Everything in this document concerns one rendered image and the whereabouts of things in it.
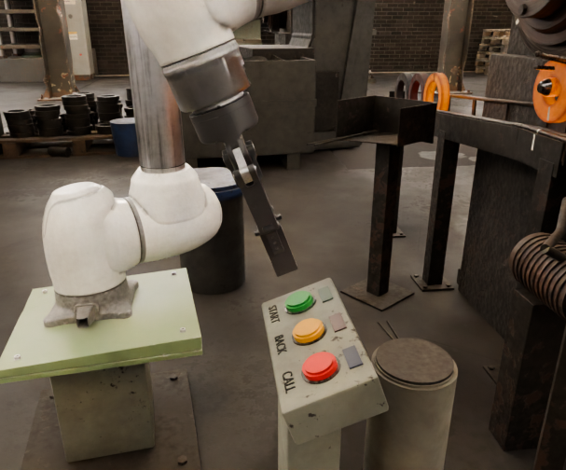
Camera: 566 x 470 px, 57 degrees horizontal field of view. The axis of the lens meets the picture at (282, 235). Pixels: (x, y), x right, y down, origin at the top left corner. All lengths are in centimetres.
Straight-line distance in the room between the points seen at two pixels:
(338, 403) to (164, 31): 43
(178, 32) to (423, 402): 55
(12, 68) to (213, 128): 1025
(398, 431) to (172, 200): 68
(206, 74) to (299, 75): 309
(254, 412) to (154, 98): 84
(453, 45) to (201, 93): 796
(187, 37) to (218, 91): 6
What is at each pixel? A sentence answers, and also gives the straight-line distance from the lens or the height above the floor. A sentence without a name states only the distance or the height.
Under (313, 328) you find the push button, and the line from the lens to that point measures 66.
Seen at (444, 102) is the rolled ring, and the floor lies 70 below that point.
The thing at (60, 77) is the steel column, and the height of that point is 28.
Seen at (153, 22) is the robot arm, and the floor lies 96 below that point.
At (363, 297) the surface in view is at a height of 1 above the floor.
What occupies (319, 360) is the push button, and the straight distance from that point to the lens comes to 61.
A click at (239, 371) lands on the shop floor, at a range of 163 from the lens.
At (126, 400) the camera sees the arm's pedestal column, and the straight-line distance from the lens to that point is 130.
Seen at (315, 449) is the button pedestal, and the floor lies 46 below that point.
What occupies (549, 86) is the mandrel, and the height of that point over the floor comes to 82.
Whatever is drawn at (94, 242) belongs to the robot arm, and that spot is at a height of 54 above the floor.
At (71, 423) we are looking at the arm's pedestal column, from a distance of 134.
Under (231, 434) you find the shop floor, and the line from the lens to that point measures 143.
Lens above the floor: 96
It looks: 22 degrees down
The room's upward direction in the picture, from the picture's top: straight up
